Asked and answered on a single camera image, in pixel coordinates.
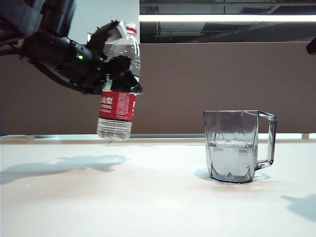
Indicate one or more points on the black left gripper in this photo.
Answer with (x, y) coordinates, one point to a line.
(64, 61)

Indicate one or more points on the clear red-label water bottle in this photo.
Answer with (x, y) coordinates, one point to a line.
(116, 106)

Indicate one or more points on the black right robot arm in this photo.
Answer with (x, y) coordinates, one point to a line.
(312, 47)

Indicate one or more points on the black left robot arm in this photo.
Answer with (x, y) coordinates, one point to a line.
(32, 17)

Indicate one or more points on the grey transparent plastic mug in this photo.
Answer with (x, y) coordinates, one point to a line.
(229, 148)

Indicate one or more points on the brown desk partition panel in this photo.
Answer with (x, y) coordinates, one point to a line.
(222, 86)

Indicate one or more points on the long white ceiling light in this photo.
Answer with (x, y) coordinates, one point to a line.
(222, 18)

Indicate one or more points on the small grey wall sign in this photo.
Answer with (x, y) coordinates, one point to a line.
(89, 39)

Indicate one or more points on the beige partition support bracket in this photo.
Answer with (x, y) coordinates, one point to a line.
(306, 136)
(29, 137)

